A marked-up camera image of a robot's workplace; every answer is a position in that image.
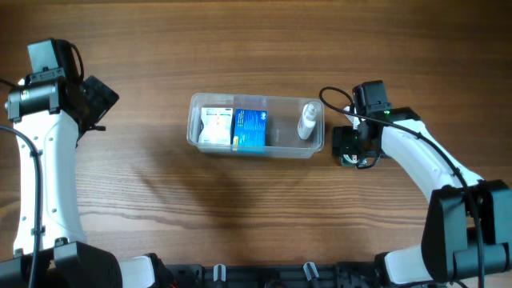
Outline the green round tin box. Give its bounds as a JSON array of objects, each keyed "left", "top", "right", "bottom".
[{"left": 340, "top": 154, "right": 367, "bottom": 167}]

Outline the blue medicine box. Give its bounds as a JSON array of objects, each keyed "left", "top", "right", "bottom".
[{"left": 232, "top": 109, "right": 268, "bottom": 154}]

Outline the white medicine box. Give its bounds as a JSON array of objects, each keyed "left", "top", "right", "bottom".
[{"left": 198, "top": 107, "right": 233, "bottom": 145}]

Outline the white Panadol box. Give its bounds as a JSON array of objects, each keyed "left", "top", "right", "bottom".
[{"left": 344, "top": 106, "right": 359, "bottom": 129}]

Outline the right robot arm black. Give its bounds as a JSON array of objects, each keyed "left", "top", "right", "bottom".
[{"left": 333, "top": 81, "right": 511, "bottom": 287}]

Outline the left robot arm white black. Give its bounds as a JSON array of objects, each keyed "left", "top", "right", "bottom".
[{"left": 1, "top": 38, "right": 173, "bottom": 287}]

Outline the clear plastic container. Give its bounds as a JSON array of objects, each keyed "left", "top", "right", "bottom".
[{"left": 187, "top": 93, "right": 325, "bottom": 158}]

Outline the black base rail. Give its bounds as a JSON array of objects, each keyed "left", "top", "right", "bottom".
[{"left": 166, "top": 262, "right": 381, "bottom": 288}]

